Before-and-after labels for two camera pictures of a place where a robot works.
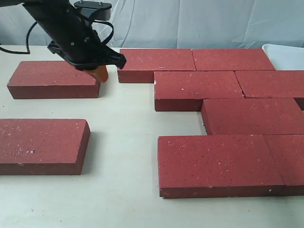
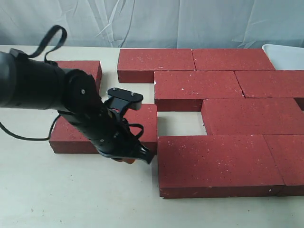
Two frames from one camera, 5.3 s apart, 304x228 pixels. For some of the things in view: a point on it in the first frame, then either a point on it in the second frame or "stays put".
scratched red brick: (42, 147) -> (65, 138)
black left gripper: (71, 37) -> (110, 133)
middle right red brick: (254, 84) stays put
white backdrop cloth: (178, 24) stays put
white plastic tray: (285, 58) stays put
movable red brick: (184, 91) stays put
